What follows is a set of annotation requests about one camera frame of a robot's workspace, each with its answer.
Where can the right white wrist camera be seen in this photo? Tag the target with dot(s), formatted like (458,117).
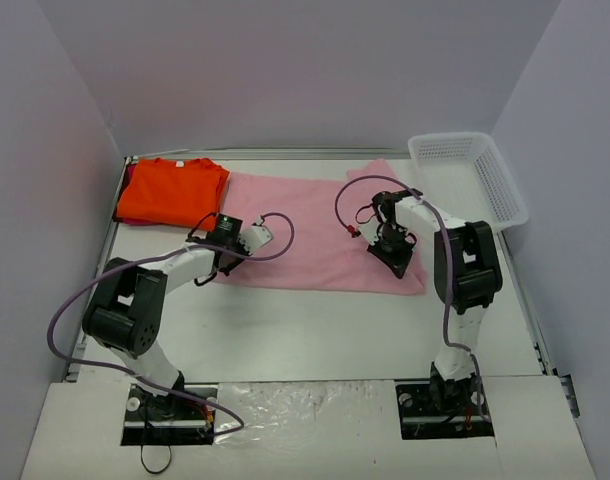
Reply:
(371,231)

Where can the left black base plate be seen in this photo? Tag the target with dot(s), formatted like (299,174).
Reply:
(165,421)

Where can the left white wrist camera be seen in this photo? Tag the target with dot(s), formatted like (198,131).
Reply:
(254,238)

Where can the pink t shirt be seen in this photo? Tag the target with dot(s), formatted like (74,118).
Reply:
(323,256)

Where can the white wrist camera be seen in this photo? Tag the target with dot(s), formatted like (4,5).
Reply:
(254,238)
(371,231)

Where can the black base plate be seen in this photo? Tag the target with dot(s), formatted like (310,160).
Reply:
(165,421)
(420,418)

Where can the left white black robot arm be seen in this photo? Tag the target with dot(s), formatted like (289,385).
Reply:
(125,311)

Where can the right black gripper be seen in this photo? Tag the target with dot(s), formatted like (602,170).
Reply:
(392,254)

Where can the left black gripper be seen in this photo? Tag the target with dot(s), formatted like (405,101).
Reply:
(233,260)

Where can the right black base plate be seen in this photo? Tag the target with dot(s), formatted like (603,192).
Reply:
(420,418)

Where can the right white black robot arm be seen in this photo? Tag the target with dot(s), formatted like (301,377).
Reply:
(466,272)

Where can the folded orange t shirt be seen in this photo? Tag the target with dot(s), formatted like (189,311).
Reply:
(174,193)

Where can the white plastic basket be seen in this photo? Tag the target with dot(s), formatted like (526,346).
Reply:
(464,174)

